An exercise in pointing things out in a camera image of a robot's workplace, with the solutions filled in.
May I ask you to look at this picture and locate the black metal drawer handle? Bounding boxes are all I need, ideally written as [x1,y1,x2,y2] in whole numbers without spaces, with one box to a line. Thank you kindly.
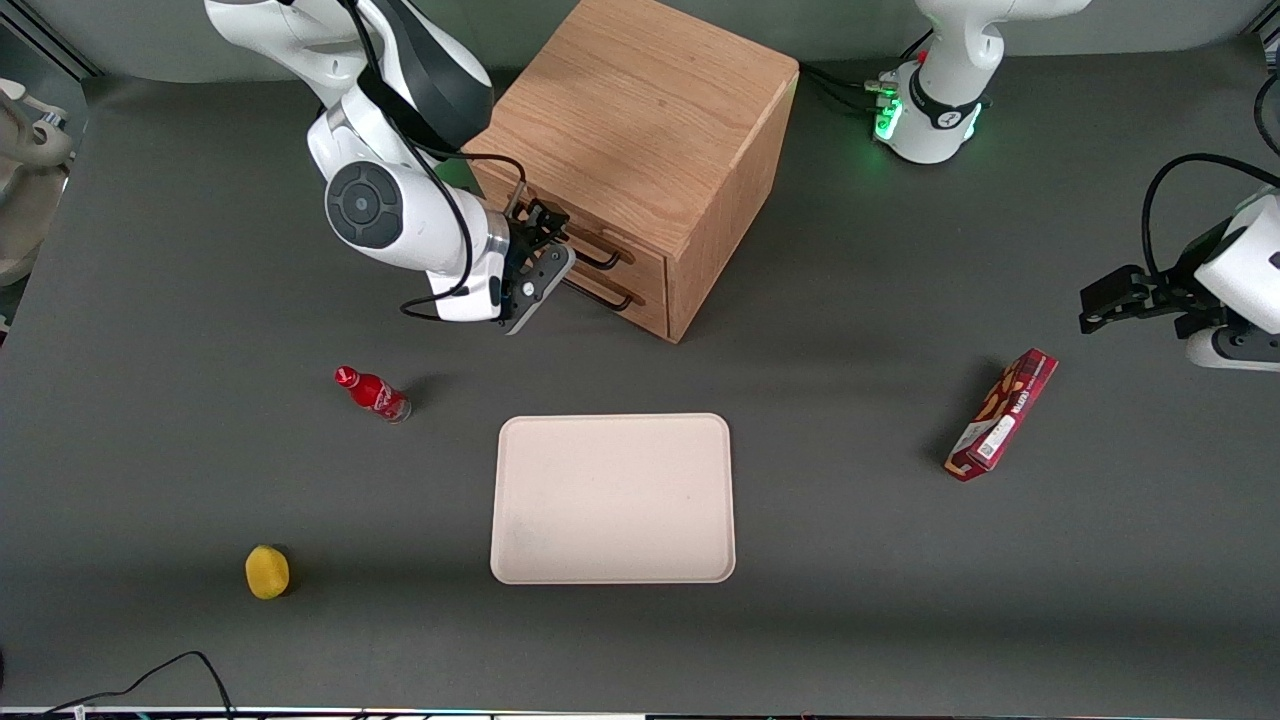
[560,222,623,271]
[565,272,635,312]

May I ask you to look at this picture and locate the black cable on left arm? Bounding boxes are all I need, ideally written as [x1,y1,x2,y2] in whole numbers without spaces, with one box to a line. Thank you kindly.
[1143,153,1280,283]

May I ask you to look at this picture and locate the wooden drawer cabinet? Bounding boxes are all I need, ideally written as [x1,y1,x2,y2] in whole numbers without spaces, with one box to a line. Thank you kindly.
[462,0,801,344]

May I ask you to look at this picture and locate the black cable on table edge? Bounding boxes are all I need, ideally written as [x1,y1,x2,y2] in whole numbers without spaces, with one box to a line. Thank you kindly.
[30,651,236,719]

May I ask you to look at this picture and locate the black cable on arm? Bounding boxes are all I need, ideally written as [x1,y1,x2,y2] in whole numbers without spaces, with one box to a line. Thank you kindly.
[340,0,528,322]
[1143,153,1280,283]

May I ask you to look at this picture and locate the black left arm base cables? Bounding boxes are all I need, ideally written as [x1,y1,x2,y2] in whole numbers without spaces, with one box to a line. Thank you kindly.
[798,30,936,113]

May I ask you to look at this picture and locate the beige plastic tray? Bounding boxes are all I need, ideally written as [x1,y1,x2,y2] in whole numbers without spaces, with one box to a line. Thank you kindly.
[490,413,737,586]

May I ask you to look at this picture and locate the yellow lemon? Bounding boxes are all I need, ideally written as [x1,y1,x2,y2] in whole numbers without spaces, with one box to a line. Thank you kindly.
[245,545,292,601]

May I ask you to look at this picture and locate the beige moulded object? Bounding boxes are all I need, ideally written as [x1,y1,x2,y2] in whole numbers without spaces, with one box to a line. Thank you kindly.
[0,78,74,288]

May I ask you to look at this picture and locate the wooden drawer with handle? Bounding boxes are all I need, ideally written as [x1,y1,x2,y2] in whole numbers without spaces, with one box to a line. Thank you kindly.
[470,160,669,301]
[560,268,669,339]

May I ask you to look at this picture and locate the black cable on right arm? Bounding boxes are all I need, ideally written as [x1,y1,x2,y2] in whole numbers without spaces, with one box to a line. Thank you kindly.
[340,0,528,322]

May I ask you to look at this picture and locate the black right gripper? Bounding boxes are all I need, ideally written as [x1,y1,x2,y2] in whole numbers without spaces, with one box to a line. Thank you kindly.
[498,199,569,321]

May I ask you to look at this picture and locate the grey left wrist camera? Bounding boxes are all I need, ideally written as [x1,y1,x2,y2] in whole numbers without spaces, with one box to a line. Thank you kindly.
[1185,325,1280,373]

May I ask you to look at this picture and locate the black looped cable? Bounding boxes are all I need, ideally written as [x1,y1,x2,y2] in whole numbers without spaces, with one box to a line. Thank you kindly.
[1254,70,1280,158]

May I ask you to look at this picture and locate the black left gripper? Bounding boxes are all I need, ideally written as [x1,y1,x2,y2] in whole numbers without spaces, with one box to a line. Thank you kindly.
[1080,225,1226,338]

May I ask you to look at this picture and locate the red plastic bottle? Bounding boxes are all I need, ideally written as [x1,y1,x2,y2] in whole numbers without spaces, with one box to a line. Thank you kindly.
[334,366,412,424]

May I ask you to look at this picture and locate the red snack box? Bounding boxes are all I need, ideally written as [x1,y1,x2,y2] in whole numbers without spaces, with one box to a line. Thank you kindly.
[945,348,1059,483]

